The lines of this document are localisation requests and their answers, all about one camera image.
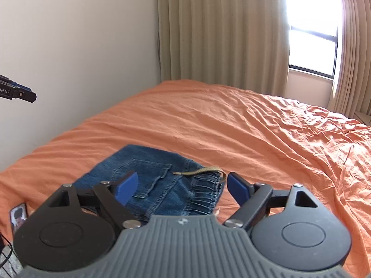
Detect window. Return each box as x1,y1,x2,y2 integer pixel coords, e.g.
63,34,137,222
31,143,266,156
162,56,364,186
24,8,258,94
285,0,340,79

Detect blue denim pants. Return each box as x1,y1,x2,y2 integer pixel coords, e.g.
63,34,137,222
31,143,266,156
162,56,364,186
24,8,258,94
70,144,227,219

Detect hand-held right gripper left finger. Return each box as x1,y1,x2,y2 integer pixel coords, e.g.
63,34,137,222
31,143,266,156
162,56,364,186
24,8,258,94
48,171,143,230

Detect orange bed sheet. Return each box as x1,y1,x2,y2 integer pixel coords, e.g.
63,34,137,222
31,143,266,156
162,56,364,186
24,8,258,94
0,79,371,278

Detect black cable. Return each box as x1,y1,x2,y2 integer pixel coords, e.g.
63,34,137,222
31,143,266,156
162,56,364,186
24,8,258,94
0,233,14,268

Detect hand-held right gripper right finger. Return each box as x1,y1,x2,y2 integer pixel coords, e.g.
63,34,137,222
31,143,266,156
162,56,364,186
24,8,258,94
223,172,320,230

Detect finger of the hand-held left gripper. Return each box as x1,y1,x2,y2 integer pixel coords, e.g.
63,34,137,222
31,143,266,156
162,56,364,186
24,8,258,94
12,83,38,104

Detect beige wide curtain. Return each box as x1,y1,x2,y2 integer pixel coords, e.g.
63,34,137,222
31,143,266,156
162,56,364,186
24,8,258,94
156,0,291,97

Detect smartphone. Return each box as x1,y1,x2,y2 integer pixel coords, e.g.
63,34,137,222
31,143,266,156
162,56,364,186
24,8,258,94
10,203,29,236

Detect beige low ledge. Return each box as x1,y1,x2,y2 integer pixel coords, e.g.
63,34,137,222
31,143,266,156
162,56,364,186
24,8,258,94
353,111,371,126

